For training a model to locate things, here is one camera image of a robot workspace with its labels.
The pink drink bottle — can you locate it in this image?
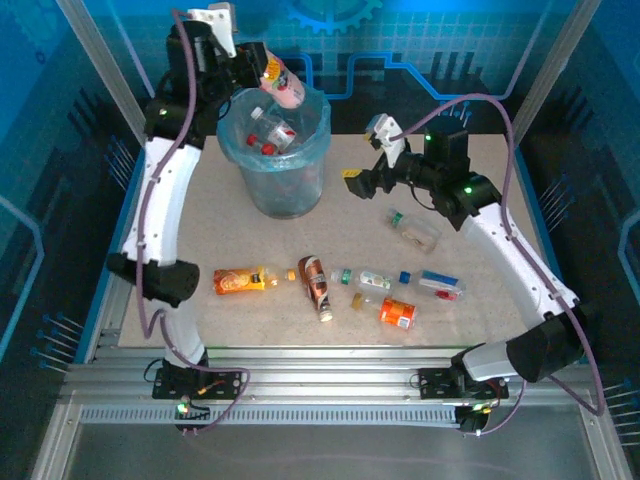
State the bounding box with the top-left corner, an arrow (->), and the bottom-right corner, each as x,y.
258,47 -> 307,109

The white-cap clear bottle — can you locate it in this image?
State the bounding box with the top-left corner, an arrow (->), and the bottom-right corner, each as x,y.
248,106 -> 299,151

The green-cap bottle white label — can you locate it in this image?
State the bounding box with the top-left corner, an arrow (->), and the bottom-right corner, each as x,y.
329,267 -> 396,294

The blue-cap clear bottle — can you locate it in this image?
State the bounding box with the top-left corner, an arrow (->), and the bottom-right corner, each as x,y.
398,268 -> 467,302

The brown coffee drink bottle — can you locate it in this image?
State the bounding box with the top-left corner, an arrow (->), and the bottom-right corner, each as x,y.
297,254 -> 335,322

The gold-cap bottle orange label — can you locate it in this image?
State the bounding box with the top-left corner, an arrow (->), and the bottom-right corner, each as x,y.
350,292 -> 418,330

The orange juice bottle yellow cap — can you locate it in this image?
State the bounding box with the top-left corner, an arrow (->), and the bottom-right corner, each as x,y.
213,267 -> 298,297

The trash bin with blue liner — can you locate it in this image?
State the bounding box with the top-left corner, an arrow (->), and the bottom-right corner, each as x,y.
216,84 -> 332,174

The translucent grey waste bin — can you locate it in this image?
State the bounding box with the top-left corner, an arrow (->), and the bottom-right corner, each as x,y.
237,149 -> 324,220

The green-cap clear unlabelled bottle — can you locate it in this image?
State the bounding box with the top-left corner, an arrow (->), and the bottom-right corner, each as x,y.
384,207 -> 444,254

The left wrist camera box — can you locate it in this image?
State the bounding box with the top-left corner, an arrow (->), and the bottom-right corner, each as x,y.
187,2 -> 239,59

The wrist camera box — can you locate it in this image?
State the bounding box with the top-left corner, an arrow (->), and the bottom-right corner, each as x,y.
187,2 -> 239,59
364,113 -> 406,169

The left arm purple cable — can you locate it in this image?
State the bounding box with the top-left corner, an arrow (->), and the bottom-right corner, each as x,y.
137,8 -> 251,436

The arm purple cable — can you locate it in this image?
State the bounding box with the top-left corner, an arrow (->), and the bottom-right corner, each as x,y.
137,8 -> 251,436
392,93 -> 606,437

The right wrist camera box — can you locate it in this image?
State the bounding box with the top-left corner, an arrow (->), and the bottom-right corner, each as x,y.
364,113 -> 406,169

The aluminium frame post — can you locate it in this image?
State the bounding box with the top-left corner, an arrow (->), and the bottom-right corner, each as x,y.
54,0 -> 159,154
504,0 -> 604,151

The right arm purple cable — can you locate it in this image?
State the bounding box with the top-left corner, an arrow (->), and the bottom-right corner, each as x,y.
392,93 -> 606,437

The aluminium frame rail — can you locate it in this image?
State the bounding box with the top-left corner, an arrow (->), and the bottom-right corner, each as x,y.
59,344 -> 604,404

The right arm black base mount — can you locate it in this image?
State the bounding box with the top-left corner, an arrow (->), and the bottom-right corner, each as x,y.
417,367 -> 511,401

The slotted grey cable duct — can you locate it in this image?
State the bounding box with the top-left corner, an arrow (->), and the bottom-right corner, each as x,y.
79,405 -> 461,427

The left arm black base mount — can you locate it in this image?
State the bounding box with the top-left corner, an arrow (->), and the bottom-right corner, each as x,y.
152,367 -> 246,401

